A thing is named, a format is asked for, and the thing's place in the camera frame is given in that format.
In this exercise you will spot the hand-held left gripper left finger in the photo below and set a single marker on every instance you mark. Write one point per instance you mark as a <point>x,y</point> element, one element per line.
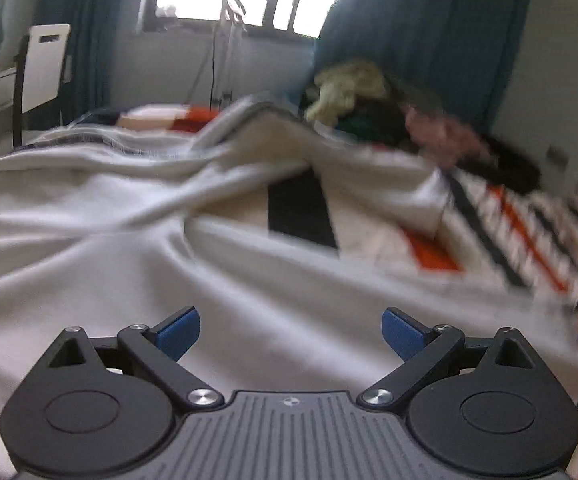
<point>181,334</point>

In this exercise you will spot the pink cloth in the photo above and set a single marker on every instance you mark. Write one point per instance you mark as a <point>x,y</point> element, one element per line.
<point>449,135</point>

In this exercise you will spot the dark brown cloth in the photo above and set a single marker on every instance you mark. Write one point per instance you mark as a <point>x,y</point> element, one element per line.
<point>379,120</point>

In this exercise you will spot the striped orange black cream blanket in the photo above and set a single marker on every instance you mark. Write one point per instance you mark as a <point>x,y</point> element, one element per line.
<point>494,220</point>

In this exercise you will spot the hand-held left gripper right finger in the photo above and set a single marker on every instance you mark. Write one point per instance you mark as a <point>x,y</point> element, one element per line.
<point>401,336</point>

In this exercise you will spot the white garment steamer stand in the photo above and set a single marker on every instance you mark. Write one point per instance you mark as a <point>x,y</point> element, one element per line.
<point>226,50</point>

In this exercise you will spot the dark wall socket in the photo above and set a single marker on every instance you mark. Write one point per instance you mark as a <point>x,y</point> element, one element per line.
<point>557,154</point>

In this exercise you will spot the blue curtain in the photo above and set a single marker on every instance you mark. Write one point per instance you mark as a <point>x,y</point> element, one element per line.
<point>419,35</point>
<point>89,35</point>

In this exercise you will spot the yellow-green fleece blanket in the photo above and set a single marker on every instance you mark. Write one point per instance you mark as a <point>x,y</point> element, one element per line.
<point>344,87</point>

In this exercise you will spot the white chair with black frame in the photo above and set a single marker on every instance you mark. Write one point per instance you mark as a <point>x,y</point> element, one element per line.
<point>44,70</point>

